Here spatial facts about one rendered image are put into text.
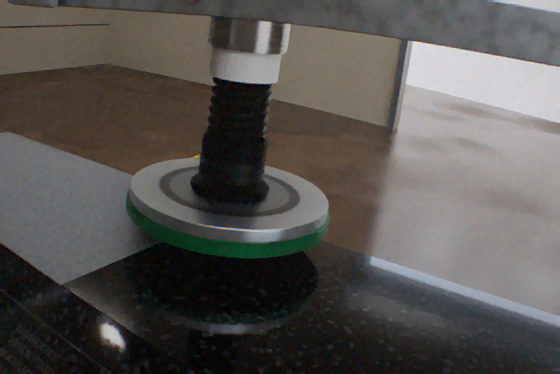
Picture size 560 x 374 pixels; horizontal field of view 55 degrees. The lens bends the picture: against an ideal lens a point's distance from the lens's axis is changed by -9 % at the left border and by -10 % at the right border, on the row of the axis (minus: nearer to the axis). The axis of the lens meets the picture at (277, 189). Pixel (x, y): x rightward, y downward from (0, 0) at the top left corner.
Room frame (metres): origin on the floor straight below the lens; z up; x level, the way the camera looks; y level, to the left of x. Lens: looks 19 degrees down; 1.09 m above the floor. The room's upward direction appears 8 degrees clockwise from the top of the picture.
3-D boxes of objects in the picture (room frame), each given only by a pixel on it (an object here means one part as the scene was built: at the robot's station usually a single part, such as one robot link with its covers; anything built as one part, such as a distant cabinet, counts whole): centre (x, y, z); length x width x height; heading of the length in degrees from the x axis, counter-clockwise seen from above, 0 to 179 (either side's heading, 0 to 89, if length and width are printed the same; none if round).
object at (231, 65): (0.59, 0.05, 1.02); 0.07 x 0.07 x 0.04
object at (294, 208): (0.59, 0.05, 0.87); 0.21 x 0.21 x 0.01
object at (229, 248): (0.59, 0.05, 0.87); 0.22 x 0.22 x 0.04
